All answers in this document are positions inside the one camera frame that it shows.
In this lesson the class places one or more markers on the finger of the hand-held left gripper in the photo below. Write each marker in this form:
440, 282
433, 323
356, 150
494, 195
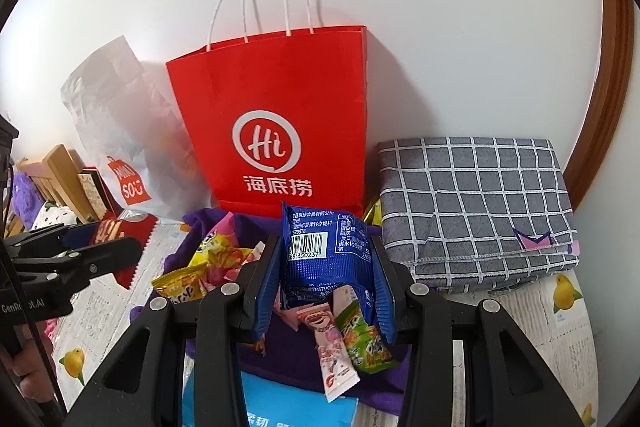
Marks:
100, 259
55, 237

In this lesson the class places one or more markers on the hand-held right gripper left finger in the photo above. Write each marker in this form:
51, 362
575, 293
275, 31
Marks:
260, 302

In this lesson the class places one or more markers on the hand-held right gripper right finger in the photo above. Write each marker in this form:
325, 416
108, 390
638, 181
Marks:
384, 302

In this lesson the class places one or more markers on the magenta snack packet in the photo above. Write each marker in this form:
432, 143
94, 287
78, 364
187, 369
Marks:
240, 274

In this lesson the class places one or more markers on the green snack packet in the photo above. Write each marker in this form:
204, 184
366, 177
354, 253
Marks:
367, 347

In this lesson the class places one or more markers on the red snack packet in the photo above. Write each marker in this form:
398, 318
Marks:
150, 232

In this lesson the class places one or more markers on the pale pink slim snack packet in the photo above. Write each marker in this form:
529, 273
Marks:
332, 357

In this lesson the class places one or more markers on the person's left hand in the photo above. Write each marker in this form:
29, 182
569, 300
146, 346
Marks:
32, 377

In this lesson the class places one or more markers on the white black spotted pillow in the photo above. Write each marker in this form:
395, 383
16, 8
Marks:
52, 217

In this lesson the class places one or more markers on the purple plush cloth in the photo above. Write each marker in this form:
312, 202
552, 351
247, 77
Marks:
25, 194

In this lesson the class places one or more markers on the patterned cover notebook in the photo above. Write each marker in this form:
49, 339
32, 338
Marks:
92, 192

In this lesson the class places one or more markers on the wooden headboard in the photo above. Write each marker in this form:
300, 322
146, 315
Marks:
55, 177

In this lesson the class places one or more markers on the purple towel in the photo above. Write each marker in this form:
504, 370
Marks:
280, 367

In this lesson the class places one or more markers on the yellow foil wrapper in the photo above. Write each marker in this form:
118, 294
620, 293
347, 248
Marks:
372, 212

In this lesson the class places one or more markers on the blue tissue box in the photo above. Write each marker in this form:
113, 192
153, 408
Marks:
280, 399

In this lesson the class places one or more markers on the grey checked folded cloth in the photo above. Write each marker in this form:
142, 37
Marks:
470, 207

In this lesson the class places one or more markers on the white plastic shopping bag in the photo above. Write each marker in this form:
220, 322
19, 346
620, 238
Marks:
130, 122

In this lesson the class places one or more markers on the fruit printed tablecloth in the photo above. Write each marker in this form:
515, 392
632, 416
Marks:
540, 347

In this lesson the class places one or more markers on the red paper bag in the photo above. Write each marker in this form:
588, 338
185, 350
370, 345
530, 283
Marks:
270, 82

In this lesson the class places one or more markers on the brown wooden door frame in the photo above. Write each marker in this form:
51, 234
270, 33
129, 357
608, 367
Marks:
612, 72

